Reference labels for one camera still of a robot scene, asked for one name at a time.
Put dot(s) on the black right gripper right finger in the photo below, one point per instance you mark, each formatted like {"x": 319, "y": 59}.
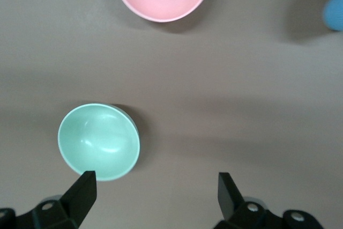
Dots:
{"x": 230, "y": 202}

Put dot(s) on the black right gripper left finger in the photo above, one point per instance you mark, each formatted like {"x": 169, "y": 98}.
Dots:
{"x": 80, "y": 196}

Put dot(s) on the green bowl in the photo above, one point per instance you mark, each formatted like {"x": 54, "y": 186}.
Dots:
{"x": 99, "y": 140}

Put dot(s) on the blue cup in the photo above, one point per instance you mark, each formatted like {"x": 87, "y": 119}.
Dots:
{"x": 335, "y": 11}

